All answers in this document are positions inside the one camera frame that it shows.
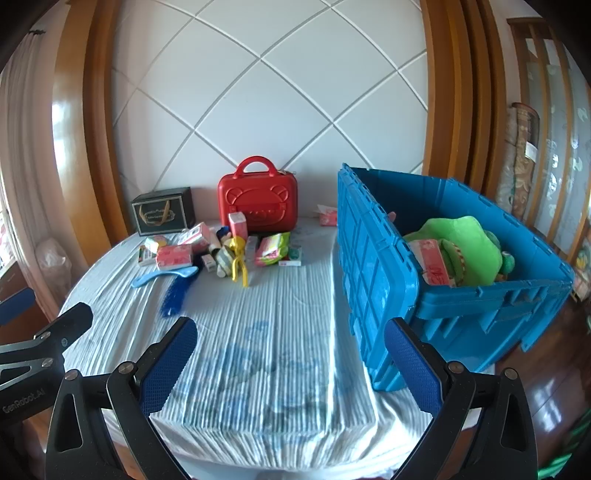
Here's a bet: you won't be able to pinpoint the green snack packet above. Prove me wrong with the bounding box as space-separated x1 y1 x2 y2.
255 232 291 267

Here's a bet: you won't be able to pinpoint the yellow plastic tongs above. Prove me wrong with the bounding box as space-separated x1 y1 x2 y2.
229 235 250 288

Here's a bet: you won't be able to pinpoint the rolled floral mat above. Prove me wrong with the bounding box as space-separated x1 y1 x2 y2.
499 102 542 217

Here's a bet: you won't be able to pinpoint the red toy suitcase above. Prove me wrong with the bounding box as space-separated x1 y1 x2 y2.
218 156 299 234

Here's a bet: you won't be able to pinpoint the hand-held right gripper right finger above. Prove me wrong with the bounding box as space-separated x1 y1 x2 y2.
385 316 539 480

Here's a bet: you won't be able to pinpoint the blue bottle brush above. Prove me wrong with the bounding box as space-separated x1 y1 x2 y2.
160 265 200 319

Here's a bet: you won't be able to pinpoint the clear plastic bag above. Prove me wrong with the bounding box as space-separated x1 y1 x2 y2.
36 236 74 287

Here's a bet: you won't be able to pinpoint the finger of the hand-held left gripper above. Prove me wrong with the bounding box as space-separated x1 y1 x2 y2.
0 302 94 398
0 288 37 326

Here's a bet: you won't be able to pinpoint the wooden frosted glass door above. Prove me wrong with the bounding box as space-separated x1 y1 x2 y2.
507 17 591 268

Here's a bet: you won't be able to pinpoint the white curtain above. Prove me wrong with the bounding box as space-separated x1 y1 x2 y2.
0 28 61 278

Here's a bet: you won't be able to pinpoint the light blue plastic comb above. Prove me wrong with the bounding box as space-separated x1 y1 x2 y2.
130 267 200 289

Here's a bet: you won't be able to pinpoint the tall pink white box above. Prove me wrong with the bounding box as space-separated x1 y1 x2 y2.
228 212 249 241

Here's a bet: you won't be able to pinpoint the pink tissue packet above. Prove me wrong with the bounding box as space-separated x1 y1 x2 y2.
156 244 195 271

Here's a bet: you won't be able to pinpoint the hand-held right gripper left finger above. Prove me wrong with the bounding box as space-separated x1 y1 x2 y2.
45 318 199 480

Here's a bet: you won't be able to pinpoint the green cloth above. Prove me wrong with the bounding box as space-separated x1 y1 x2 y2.
538 418 587 480

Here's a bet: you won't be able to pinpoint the blue plastic crate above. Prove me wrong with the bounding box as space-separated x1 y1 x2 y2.
336 162 575 393

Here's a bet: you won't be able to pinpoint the dark green gift bag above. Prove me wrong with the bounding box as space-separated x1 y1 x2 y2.
131 186 197 237

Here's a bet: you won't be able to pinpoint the green plush toy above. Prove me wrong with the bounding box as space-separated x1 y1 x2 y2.
404 216 517 287

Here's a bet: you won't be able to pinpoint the pink patterned packet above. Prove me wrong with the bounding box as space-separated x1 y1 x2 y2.
409 239 453 287

